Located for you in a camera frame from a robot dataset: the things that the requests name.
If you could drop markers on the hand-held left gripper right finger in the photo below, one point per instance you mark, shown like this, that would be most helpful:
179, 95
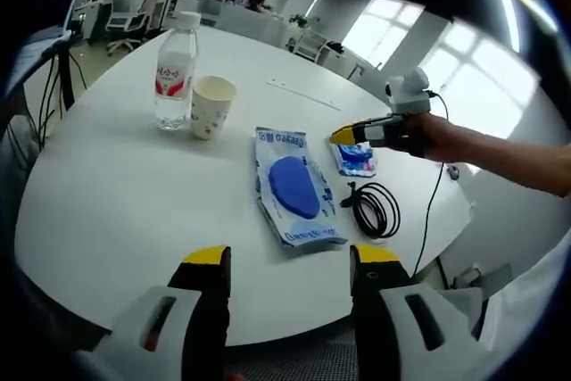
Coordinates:
374, 323

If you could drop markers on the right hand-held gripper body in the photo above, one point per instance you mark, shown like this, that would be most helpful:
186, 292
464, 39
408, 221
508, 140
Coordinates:
410, 93

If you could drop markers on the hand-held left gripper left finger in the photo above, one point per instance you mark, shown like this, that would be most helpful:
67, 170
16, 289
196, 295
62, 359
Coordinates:
201, 318

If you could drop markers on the small blue plastic packet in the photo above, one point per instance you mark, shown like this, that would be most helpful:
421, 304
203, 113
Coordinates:
354, 160

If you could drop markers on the blue white wipes pack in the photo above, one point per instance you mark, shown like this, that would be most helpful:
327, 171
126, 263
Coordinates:
290, 184

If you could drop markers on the printed white paper cup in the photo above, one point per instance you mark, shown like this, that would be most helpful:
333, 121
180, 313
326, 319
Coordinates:
209, 113

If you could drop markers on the clear plastic water bottle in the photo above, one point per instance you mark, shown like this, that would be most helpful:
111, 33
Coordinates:
171, 82

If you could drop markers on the person's right hand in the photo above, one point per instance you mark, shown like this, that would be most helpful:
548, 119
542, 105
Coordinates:
428, 135

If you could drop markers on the large bright window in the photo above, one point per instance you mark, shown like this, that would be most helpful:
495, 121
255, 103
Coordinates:
383, 30
482, 82

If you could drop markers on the small black mouse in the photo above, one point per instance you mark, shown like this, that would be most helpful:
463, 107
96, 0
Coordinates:
453, 172

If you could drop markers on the grey mesh office chair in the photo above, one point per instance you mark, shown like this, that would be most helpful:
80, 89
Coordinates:
464, 305

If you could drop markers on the white mesh office chair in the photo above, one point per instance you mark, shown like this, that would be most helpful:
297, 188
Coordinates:
312, 46

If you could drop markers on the green potted plant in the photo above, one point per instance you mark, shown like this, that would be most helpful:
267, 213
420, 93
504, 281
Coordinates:
303, 21

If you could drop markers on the white table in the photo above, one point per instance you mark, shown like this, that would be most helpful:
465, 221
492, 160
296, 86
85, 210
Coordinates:
134, 198

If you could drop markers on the person's white shirt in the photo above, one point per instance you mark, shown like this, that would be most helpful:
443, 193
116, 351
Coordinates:
526, 309

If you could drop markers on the white desk partition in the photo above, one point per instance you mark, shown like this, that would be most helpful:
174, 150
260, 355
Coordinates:
250, 27

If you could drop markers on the black tripod stand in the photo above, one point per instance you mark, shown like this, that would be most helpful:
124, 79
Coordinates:
67, 82

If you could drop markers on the white swivel office chair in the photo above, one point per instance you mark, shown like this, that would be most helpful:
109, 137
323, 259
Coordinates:
127, 19

